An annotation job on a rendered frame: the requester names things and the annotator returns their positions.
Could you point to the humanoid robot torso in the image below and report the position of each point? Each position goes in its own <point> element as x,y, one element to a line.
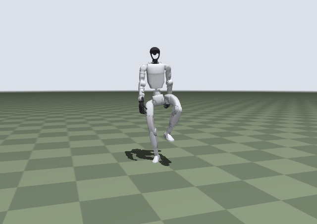
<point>155,79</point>

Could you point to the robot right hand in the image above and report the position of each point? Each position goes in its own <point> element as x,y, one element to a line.
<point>141,106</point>

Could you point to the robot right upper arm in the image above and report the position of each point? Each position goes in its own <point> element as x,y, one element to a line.
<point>143,68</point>

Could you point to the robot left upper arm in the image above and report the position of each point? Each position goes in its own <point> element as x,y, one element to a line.
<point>168,75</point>

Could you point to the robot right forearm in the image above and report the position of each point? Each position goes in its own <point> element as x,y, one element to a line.
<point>141,91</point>

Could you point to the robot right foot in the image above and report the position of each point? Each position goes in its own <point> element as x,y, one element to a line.
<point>156,159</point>

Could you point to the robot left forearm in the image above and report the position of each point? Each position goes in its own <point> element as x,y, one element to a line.
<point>169,89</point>

